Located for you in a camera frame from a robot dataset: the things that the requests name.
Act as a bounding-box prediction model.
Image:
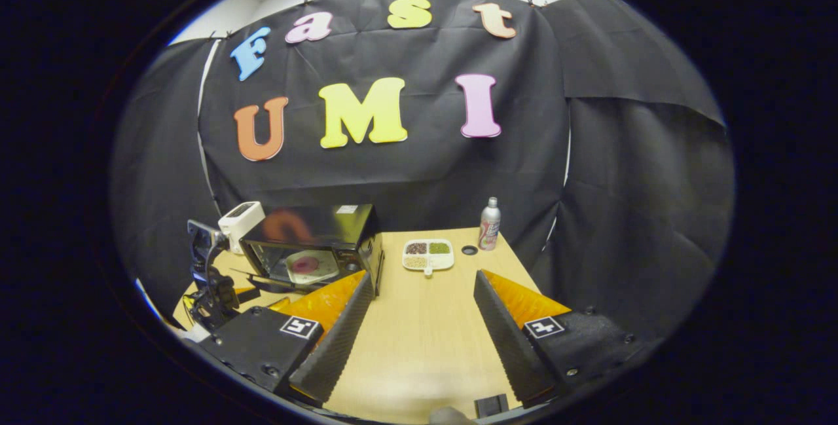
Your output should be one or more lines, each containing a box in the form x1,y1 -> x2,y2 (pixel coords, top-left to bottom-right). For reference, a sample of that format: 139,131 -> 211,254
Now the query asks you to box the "silver bottle with red label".
478,196 -> 502,252

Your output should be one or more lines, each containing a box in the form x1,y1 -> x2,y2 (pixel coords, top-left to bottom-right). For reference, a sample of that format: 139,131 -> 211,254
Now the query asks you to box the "black electric oven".
238,204 -> 384,296

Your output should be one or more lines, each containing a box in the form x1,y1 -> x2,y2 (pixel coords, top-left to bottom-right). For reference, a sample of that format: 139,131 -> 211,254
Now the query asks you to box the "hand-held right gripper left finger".
195,270 -> 375,407

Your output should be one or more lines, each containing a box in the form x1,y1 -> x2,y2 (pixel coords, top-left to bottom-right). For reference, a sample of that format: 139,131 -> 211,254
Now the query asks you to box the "white square plate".
284,249 -> 342,286

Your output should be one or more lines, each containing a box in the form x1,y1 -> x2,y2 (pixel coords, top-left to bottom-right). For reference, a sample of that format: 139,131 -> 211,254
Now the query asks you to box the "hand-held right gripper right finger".
473,269 -> 647,407

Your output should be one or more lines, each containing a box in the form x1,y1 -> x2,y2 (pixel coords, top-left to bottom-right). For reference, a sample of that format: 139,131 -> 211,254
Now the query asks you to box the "white toaster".
217,200 -> 266,256

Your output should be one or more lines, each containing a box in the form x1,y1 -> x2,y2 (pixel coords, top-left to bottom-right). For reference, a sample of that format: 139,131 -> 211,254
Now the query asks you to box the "small black block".
474,394 -> 510,420

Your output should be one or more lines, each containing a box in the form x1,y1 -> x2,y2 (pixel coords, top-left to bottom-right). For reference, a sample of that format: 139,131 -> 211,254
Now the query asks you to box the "white divided snack tray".
401,238 -> 455,278

